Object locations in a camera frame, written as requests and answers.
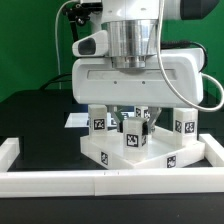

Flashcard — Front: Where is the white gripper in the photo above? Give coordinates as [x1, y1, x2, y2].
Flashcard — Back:
[72, 31, 204, 134]

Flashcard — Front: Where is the white square table top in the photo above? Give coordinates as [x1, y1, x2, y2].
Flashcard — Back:
[79, 123, 206, 170]

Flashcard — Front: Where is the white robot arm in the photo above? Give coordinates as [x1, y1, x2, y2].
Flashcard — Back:
[72, 0, 220, 131]

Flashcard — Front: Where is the white marker sheet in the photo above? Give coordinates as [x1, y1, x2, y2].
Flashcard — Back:
[65, 113, 116, 128]

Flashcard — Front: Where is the white U-shaped fence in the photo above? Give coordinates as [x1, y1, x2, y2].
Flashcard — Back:
[0, 138, 224, 198]

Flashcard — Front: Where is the black cable bundle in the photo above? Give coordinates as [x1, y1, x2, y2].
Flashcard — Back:
[39, 73, 74, 92]

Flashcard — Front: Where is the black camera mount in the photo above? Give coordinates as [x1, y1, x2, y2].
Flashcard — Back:
[62, 3, 103, 26]

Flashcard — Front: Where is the white cable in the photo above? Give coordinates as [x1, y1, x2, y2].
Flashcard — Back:
[54, 0, 78, 78]

